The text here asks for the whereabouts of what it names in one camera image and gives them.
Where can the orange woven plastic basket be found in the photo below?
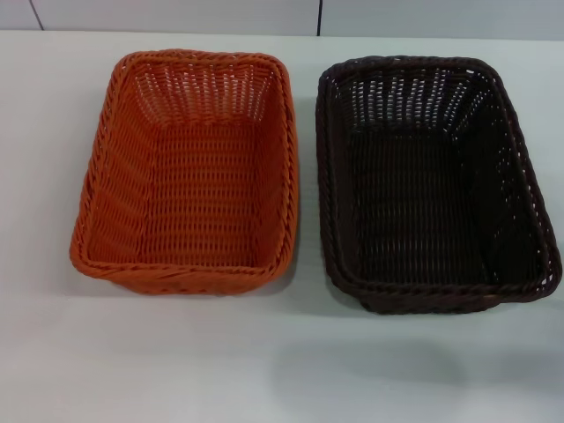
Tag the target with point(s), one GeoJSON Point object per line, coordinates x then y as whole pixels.
{"type": "Point", "coordinates": [198, 198]}

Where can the dark brown woven plastic basket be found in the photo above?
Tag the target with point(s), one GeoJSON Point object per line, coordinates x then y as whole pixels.
{"type": "Point", "coordinates": [418, 211]}

